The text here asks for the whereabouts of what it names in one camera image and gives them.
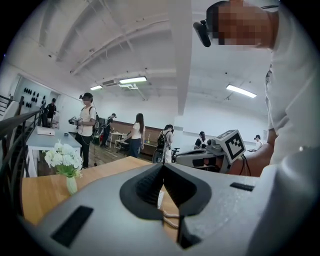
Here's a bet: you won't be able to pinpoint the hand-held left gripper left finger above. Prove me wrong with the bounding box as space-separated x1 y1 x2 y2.
31 162 186 256

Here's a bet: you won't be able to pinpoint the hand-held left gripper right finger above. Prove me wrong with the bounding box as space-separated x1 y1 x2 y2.
163 162 261 256

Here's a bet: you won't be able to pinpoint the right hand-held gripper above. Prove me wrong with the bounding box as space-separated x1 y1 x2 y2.
175 129 248 174

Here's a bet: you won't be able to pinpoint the telephone cord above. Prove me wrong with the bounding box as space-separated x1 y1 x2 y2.
161 209 181 230

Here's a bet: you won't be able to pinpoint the person's right forearm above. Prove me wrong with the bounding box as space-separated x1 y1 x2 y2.
228 128 279 178

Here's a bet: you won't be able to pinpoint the white telephone base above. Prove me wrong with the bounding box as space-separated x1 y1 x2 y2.
156 190 166 210

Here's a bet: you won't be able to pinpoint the white flowers in vase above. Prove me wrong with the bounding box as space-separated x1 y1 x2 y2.
44 139 84 196

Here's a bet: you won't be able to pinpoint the long ceiling light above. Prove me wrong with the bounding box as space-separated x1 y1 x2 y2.
118 76 148 85
225 83 258 99

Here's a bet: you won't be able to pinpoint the white table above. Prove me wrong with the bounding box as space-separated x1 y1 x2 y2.
25 128 83 178

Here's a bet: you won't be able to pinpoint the flat white box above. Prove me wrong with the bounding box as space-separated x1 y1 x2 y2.
36 126 56 137

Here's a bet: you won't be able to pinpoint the ceiling air conditioner unit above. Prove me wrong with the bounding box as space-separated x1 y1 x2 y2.
101 78 120 87

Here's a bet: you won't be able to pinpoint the person's white shirt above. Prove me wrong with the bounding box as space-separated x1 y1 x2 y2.
264 0 320 166

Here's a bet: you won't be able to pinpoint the metal stair railing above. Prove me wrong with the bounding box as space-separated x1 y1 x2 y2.
0 94 46 218

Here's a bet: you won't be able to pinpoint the person's head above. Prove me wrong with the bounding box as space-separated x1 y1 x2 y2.
206 0 280 52

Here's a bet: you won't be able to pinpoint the black head-worn camera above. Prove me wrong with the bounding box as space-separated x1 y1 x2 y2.
192 19 213 48

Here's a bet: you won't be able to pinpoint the row of black wall-mounted items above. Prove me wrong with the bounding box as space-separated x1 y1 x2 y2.
21 86 47 110

